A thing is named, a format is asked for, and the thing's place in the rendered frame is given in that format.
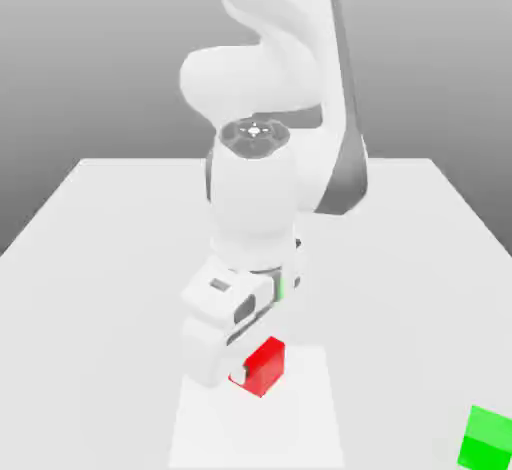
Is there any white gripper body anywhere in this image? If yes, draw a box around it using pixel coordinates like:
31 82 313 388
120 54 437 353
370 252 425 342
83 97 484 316
181 304 282 389

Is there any small red cube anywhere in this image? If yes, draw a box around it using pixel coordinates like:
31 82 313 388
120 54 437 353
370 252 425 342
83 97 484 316
227 335 287 399

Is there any small green cube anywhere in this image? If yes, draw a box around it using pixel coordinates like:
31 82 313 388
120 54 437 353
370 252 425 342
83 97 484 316
456 404 512 470

